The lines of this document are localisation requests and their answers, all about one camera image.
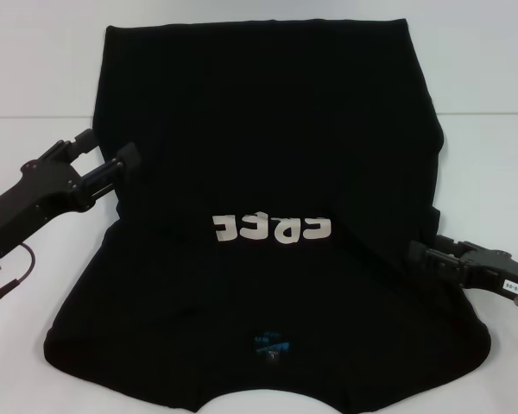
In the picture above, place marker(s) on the black T-shirt with white lettering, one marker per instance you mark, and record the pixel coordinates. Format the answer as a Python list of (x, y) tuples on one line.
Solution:
[(263, 151)]

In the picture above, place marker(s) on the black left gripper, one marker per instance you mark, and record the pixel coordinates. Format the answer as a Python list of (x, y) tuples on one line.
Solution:
[(30, 202)]

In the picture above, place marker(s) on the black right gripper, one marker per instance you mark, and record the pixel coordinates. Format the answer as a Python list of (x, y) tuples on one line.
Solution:
[(498, 269)]

